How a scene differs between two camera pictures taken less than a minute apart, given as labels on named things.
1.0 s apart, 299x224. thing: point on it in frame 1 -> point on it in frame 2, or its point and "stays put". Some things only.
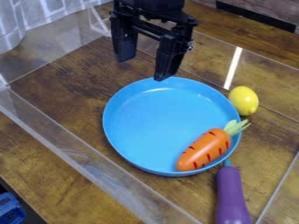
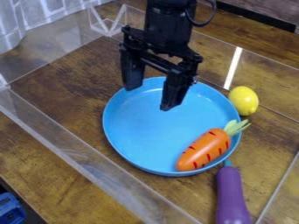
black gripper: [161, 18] -> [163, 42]
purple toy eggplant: [232, 207] stays put
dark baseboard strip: [256, 16] stays put
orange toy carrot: [208, 146] stays put
